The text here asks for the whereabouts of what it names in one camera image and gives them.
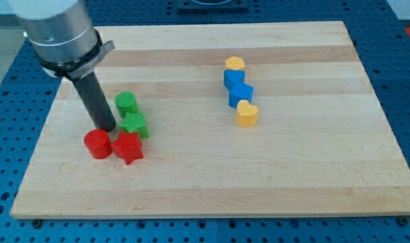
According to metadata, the yellow hexagon block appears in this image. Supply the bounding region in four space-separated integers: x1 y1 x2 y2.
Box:
225 56 245 70

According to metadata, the yellow heart block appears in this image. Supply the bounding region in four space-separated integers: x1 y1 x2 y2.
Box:
236 100 259 128

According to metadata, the green cylinder block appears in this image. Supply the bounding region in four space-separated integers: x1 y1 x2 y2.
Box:
114 91 140 118

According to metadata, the green star block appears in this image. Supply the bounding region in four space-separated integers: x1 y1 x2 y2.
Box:
119 113 150 139

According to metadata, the red cylinder block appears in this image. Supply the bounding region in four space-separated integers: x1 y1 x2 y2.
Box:
84 129 113 159

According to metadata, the red star block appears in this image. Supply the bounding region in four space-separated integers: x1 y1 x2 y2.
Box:
111 132 144 165

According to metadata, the wooden board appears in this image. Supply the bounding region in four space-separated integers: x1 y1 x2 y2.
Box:
10 21 410 219

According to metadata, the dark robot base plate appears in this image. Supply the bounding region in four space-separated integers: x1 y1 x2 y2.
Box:
177 0 249 13

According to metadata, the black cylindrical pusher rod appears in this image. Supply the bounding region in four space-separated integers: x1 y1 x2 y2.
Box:
73 72 116 132

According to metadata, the blue pentagon block lower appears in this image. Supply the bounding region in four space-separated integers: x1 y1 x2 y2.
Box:
228 83 254 109

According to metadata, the blue square block upper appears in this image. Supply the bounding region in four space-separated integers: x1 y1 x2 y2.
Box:
223 70 245 90

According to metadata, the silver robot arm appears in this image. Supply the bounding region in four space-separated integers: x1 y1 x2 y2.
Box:
8 0 116 132

